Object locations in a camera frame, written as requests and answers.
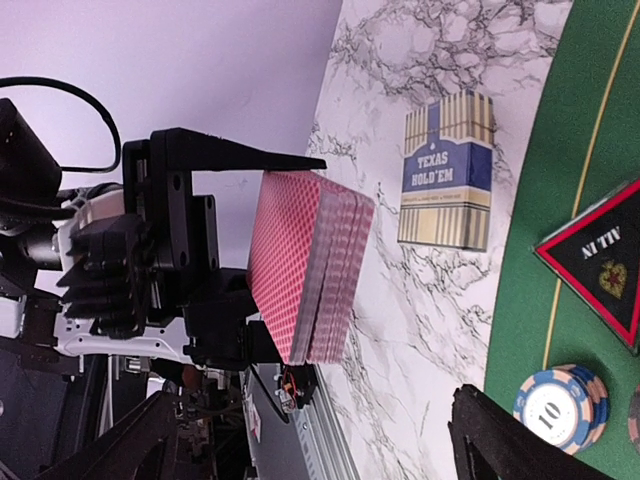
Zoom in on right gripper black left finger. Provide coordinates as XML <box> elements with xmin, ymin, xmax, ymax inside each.
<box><xmin>38</xmin><ymin>391</ymin><xmax>178</xmax><ymax>480</ymax></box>

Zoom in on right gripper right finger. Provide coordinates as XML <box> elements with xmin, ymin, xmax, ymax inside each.
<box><xmin>448</xmin><ymin>384</ymin><xmax>630</xmax><ymax>479</ymax></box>

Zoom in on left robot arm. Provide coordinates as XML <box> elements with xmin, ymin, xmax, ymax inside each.
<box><xmin>1</xmin><ymin>99</ymin><xmax>325</xmax><ymax>375</ymax></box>

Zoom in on black triangular dealer button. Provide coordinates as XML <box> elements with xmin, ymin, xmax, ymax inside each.
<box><xmin>533</xmin><ymin>179</ymin><xmax>639</xmax><ymax>355</ymax></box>

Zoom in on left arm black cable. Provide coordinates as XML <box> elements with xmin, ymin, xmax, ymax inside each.
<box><xmin>0</xmin><ymin>75</ymin><xmax>124</xmax><ymax>176</ymax></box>

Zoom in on white chips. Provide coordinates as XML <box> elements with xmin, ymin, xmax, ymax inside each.
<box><xmin>512</xmin><ymin>364</ymin><xmax>611</xmax><ymax>455</ymax></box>

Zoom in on round green poker mat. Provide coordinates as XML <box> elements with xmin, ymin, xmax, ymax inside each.
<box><xmin>485</xmin><ymin>1</ymin><xmax>639</xmax><ymax>479</ymax></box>

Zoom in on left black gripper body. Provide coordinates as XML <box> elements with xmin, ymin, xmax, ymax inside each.
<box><xmin>119</xmin><ymin>129</ymin><xmax>261</xmax><ymax>366</ymax></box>

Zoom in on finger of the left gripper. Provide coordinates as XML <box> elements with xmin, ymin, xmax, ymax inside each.
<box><xmin>164</xmin><ymin>128</ymin><xmax>327</xmax><ymax>172</ymax></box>
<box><xmin>214</xmin><ymin>268</ymin><xmax>284</xmax><ymax>368</ymax></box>

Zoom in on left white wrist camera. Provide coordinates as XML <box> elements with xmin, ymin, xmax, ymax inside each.
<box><xmin>53</xmin><ymin>189</ymin><xmax>191</xmax><ymax>364</ymax></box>

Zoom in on red playing card deck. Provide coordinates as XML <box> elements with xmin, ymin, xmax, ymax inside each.
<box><xmin>248</xmin><ymin>171</ymin><xmax>375</xmax><ymax>365</ymax></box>

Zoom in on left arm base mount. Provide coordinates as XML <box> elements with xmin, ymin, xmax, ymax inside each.
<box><xmin>247</xmin><ymin>363</ymin><xmax>319</xmax><ymax>423</ymax></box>

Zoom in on blue gold card box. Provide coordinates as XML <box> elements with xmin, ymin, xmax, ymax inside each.
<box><xmin>397</xmin><ymin>89</ymin><xmax>495</xmax><ymax>251</ymax></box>

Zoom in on red chips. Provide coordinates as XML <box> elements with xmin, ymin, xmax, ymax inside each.
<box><xmin>627</xmin><ymin>385</ymin><xmax>640</xmax><ymax>453</ymax></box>

